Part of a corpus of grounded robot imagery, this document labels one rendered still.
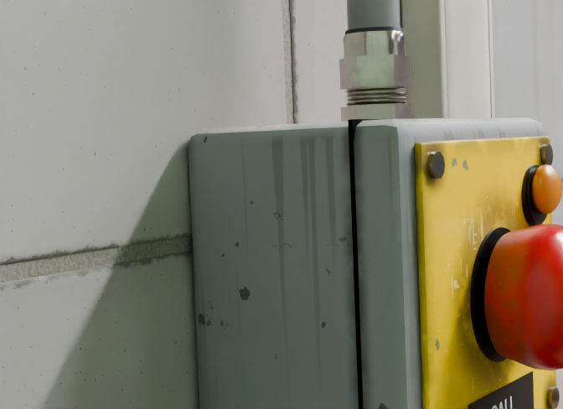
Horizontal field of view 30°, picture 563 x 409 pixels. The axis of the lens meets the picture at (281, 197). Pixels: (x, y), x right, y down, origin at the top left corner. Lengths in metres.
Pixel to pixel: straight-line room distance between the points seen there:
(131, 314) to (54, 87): 0.06
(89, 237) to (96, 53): 0.05
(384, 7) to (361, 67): 0.02
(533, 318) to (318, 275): 0.06
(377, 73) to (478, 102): 0.12
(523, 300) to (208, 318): 0.09
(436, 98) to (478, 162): 0.11
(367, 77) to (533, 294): 0.08
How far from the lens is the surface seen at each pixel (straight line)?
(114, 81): 0.28
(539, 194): 0.32
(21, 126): 0.26
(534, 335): 0.28
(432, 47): 0.40
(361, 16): 0.31
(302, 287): 0.28
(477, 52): 0.43
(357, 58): 0.31
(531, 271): 0.28
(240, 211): 0.29
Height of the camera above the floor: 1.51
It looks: 3 degrees down
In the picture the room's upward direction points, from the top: 2 degrees counter-clockwise
